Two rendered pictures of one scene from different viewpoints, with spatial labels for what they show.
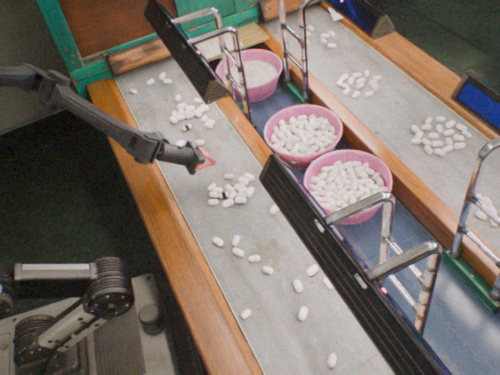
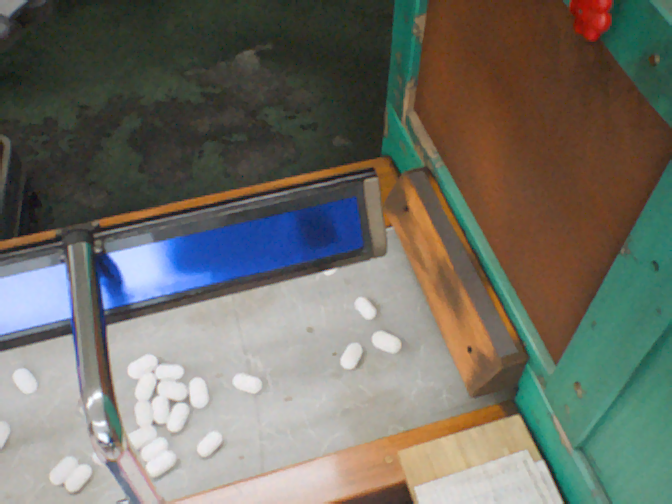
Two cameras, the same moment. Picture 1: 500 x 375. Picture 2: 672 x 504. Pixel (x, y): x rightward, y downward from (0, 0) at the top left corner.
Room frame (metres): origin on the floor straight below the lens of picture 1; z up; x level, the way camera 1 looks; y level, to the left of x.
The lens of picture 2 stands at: (1.77, -0.18, 1.54)
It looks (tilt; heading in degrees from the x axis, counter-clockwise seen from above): 53 degrees down; 89
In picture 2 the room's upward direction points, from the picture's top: 1 degrees clockwise
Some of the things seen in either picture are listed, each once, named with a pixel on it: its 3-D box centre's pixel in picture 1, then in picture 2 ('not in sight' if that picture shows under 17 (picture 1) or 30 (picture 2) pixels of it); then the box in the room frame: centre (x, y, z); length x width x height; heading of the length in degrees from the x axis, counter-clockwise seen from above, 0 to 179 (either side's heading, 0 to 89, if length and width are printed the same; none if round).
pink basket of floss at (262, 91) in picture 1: (250, 77); not in sight; (1.76, -0.08, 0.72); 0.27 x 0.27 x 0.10
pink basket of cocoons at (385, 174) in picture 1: (347, 190); not in sight; (1.07, -0.30, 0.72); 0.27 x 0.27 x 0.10
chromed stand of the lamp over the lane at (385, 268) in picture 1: (373, 290); not in sight; (0.61, -0.23, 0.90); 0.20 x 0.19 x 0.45; 17
